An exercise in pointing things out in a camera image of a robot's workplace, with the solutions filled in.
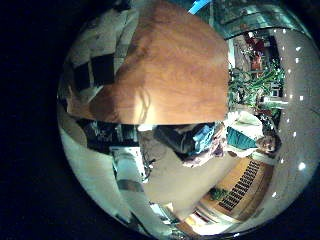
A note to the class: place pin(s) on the white knit garment black patches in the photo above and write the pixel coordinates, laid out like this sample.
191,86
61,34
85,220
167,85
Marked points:
100,50

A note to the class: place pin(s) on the pile of colourful clothes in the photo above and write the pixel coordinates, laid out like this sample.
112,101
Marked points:
200,141

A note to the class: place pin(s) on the small green potted plant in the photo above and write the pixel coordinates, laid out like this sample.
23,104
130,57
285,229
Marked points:
218,194

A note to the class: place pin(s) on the large green leafy plants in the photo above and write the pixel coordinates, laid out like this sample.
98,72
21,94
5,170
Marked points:
253,86

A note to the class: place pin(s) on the wooden cabinet with grille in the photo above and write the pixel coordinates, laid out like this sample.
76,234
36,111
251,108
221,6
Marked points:
243,190

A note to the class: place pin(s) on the red flowers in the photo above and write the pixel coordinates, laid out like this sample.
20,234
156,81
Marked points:
256,55

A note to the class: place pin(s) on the curved glass partition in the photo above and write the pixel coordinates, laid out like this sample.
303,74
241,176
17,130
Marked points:
253,16

